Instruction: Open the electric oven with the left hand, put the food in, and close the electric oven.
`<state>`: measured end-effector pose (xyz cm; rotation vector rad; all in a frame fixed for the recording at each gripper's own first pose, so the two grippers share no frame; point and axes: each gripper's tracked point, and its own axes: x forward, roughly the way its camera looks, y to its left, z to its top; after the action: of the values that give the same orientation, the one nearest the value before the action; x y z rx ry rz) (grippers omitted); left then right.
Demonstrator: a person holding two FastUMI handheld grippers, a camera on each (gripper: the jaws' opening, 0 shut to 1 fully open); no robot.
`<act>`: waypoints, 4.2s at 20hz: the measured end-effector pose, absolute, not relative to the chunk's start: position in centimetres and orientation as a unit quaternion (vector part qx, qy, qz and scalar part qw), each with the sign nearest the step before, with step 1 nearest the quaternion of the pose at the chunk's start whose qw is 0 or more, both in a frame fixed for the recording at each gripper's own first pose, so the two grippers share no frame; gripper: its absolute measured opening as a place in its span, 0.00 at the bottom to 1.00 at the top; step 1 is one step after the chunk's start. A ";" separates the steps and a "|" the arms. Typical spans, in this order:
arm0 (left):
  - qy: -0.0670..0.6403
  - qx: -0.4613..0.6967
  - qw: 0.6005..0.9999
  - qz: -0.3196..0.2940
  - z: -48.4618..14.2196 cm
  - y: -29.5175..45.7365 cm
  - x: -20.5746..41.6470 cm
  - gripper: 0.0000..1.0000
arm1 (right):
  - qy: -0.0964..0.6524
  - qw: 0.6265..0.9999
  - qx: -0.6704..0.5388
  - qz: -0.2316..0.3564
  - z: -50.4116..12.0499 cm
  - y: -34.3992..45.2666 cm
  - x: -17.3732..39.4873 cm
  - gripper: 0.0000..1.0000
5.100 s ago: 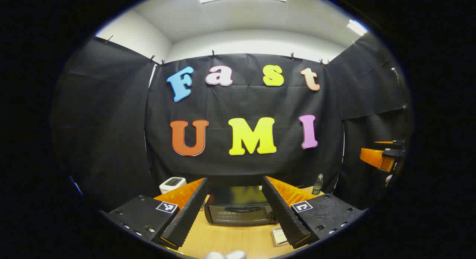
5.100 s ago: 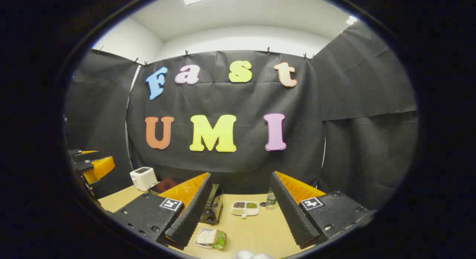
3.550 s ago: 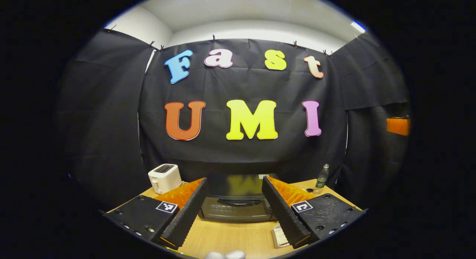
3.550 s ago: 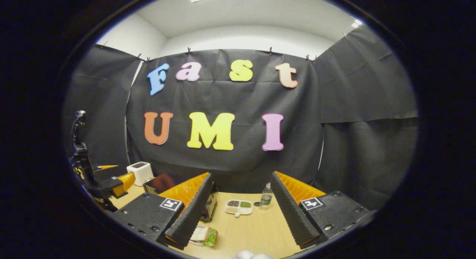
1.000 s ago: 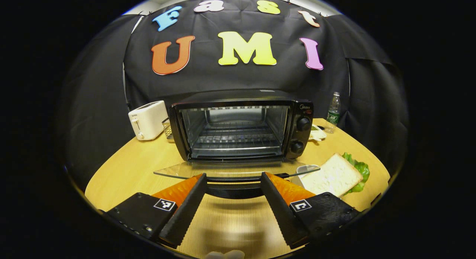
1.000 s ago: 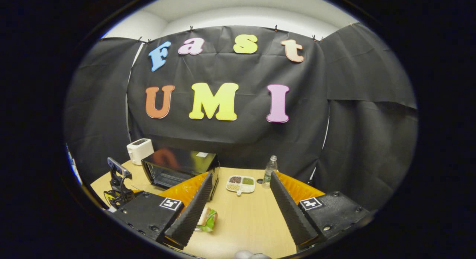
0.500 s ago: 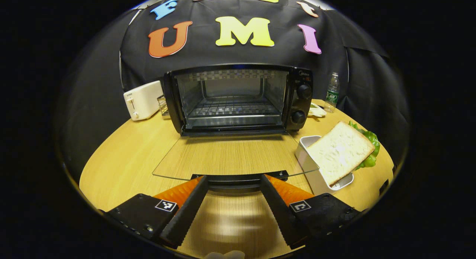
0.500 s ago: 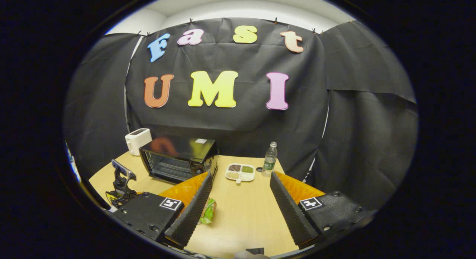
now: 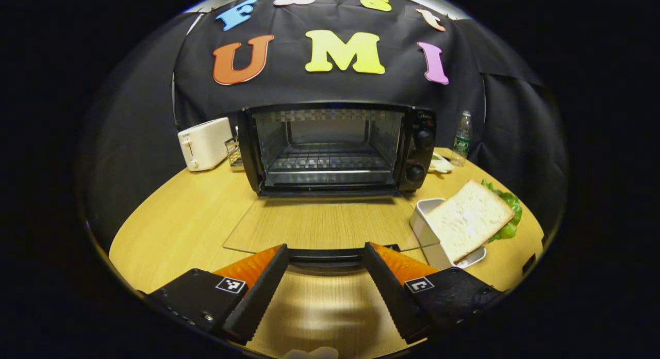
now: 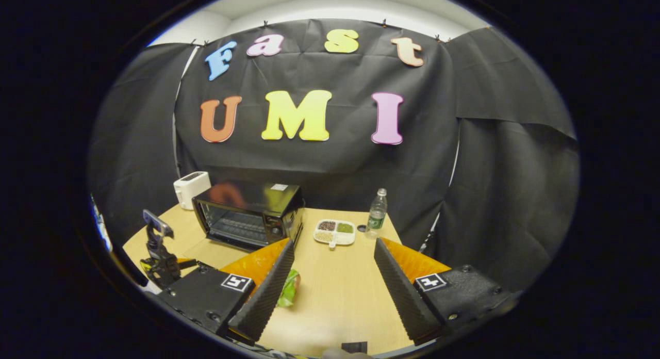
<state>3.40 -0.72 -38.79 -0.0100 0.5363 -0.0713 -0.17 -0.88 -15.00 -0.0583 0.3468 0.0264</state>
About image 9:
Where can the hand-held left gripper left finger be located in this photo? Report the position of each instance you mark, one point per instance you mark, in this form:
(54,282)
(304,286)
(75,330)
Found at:
(258,297)

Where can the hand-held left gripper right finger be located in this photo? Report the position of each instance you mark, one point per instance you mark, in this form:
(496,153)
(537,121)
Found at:
(394,297)

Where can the white bread lettuce sandwich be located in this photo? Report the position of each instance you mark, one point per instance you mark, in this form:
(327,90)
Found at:
(466,219)

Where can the black electric oven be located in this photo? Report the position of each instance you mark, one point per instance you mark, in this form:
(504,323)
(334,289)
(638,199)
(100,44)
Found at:
(420,158)

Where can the white rectangular plate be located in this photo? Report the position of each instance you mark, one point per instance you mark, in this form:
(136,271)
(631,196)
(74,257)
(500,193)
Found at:
(424,212)

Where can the white divided grain dish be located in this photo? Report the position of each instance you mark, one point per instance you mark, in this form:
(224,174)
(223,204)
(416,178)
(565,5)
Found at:
(441,166)

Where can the white toaster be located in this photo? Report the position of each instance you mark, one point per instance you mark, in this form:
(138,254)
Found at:
(209,142)

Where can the clear plastic water bottle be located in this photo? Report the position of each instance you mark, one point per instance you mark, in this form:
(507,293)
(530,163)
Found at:
(462,142)

